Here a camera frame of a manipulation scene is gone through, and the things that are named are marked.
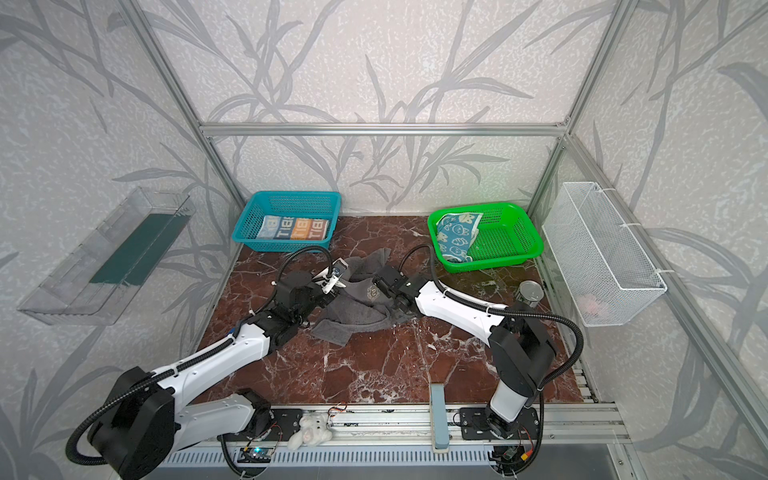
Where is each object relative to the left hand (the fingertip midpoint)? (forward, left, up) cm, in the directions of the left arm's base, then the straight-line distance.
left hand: (334, 260), depth 83 cm
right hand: (-6, -22, -10) cm, 25 cm away
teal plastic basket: (+37, +20, -15) cm, 44 cm away
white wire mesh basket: (-14, -62, +17) cm, 65 cm away
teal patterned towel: (+25, -40, -16) cm, 49 cm away
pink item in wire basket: (-14, -66, +2) cm, 67 cm away
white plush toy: (-40, +1, -13) cm, 42 cm away
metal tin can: (-3, -60, -12) cm, 61 cm away
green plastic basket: (+25, -59, -19) cm, 67 cm away
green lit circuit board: (-44, +16, -20) cm, 51 cm away
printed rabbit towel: (+28, +24, -19) cm, 41 cm away
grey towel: (-8, -7, -11) cm, 15 cm away
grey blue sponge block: (-38, -29, -13) cm, 50 cm away
